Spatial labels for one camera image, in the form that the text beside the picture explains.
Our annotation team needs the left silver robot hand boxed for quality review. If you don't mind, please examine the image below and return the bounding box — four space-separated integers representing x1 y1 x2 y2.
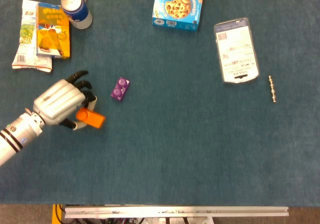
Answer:
32 70 98 131

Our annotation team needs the orange toy building block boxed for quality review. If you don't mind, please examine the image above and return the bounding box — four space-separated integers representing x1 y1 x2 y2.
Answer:
75 107 107 129

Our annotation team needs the purple toy building block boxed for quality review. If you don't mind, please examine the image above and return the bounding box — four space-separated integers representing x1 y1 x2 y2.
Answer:
110 76 131 102

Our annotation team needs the white snack bag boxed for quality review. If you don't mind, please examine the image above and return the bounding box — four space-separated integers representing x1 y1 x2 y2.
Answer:
11 0 53 73

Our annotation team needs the orange snack box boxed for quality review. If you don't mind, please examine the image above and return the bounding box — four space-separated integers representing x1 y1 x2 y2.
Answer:
35 1 72 60

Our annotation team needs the blue soda can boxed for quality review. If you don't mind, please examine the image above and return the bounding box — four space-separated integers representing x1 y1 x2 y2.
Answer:
60 0 94 30

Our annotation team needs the blue cookie box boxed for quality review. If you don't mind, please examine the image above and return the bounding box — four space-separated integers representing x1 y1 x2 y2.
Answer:
151 0 206 32

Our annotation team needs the white flat plastic package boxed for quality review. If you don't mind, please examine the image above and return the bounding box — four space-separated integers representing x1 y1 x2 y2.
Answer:
213 17 261 84

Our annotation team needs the black cable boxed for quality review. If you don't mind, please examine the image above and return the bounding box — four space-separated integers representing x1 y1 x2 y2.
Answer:
55 203 66 224

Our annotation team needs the yellow frame part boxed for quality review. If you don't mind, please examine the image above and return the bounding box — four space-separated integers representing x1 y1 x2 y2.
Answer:
51 203 63 224

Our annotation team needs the aluminium frame rail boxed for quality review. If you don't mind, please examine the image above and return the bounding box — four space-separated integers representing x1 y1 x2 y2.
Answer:
64 205 290 219

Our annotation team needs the small metal chain piece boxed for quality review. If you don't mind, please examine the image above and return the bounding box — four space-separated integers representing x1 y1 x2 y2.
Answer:
268 75 278 104

